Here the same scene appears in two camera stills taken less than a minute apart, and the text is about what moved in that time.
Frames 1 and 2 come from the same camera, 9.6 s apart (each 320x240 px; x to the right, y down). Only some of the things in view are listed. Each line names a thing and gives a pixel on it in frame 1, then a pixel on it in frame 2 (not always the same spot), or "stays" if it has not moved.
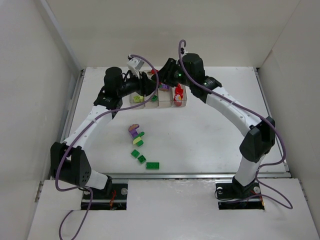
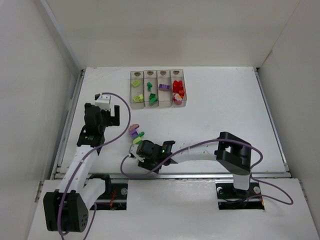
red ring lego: x=178 y=90 stays
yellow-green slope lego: x=136 y=140 stays
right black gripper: x=163 y=76 to x=139 y=146
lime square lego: x=136 y=99 stays
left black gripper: x=145 y=83 to x=107 y=119
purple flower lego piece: x=132 y=129 stays
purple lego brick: x=165 y=86 stays
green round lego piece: x=140 y=135 stays
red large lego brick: x=153 y=71 to x=177 y=86
